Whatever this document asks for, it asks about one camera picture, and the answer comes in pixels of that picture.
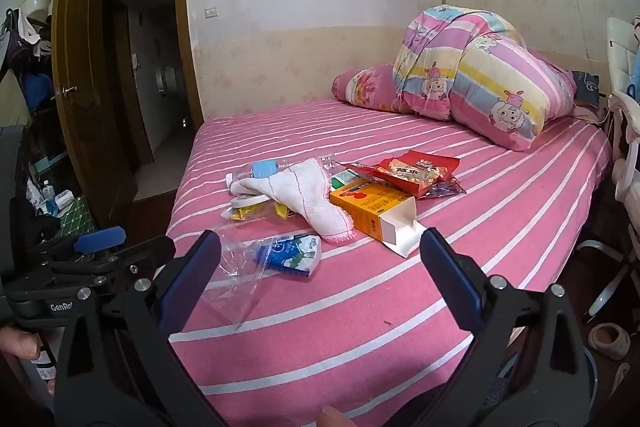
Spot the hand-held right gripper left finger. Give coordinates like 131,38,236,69
54,229,236,427

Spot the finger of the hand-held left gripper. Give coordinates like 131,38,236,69
36,228,128,265
97,236,177,280

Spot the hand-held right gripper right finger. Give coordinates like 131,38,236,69
395,228,592,427

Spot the red snack bag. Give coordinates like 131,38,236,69
372,150,461,200

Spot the green and white box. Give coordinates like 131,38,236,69
330,170,373,191

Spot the person's left hand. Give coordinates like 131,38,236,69
0,326,43,362

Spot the person's right hand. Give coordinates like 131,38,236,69
319,405,354,427

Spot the green patterned box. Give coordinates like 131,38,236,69
52,197,96,238

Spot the clear plastic bag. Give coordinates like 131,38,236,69
207,227,281,325

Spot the pink striped bed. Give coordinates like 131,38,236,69
165,100,613,427

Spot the purple foil wrapper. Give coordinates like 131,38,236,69
425,180,467,199

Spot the blue tissue packet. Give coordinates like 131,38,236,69
255,234,322,278

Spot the orange cardboard box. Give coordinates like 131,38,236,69
329,182,418,257

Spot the yellow wrapper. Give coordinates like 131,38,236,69
230,202,293,222

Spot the clear bottle with blue label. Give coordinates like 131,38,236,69
225,156,346,198

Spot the brown wooden door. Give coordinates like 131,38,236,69
51,0,138,228

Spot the white cloth with pink edge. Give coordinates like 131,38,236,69
230,157,357,243

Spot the cluttered black shelf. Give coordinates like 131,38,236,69
0,7,76,233

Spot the folded cartoon print quilt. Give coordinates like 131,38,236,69
392,4,576,153

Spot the pink floral pillow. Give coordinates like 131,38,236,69
332,63,401,113

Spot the white chair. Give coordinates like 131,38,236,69
575,16,640,323

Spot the brown door frame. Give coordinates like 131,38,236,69
90,0,205,208

